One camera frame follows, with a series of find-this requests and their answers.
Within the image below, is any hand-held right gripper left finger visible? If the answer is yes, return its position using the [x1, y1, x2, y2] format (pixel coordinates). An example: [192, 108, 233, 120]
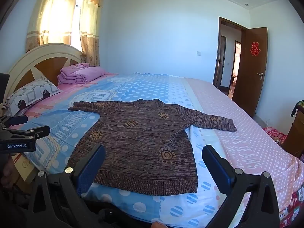
[26, 144, 106, 228]

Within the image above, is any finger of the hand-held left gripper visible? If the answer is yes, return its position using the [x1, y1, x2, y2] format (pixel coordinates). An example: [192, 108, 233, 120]
[0, 115, 28, 127]
[0, 125, 51, 140]

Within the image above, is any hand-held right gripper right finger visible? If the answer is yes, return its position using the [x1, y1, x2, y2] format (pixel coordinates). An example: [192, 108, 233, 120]
[202, 144, 281, 228]

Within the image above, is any brown knitted sweater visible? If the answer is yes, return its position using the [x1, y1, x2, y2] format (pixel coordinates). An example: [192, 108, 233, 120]
[68, 98, 237, 193]

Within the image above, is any cardboard box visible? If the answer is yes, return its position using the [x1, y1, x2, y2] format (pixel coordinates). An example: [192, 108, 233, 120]
[11, 153, 38, 181]

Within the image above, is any grey patterned pillow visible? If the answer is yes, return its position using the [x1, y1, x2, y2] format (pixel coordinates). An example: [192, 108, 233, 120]
[2, 75, 62, 117]

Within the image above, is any black object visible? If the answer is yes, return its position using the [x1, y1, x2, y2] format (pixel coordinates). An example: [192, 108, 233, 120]
[0, 74, 10, 105]

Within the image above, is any red printed cloth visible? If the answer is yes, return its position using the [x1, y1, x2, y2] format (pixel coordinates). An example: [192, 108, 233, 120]
[262, 126, 288, 146]

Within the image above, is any folded pink quilt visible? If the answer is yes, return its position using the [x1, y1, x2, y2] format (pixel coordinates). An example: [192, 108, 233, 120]
[57, 63, 106, 85]

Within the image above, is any cream and wood headboard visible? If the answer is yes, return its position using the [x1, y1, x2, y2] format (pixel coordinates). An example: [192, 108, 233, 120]
[2, 43, 83, 100]

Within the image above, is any red printed blanket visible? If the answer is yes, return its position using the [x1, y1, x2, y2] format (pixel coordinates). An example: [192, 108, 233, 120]
[279, 183, 304, 228]

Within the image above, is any wooden cabinet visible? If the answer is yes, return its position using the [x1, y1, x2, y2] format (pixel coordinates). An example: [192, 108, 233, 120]
[283, 102, 304, 158]

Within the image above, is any brown wooden door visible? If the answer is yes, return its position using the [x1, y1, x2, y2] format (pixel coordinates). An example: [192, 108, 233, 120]
[231, 27, 268, 117]

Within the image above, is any dark cloth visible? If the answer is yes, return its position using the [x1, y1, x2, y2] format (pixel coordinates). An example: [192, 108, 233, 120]
[291, 100, 304, 117]

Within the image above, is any printed dotted bed sheet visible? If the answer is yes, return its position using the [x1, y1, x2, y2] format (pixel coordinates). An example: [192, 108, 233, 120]
[5, 71, 304, 228]

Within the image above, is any beige patterned curtain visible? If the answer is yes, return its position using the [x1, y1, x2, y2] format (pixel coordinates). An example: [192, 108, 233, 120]
[26, 0, 106, 67]

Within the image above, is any red paper door decoration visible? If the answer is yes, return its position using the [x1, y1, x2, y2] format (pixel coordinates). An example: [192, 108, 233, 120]
[249, 41, 261, 57]

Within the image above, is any dark wooden door frame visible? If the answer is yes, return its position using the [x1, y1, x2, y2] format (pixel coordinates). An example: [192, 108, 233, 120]
[212, 17, 249, 88]

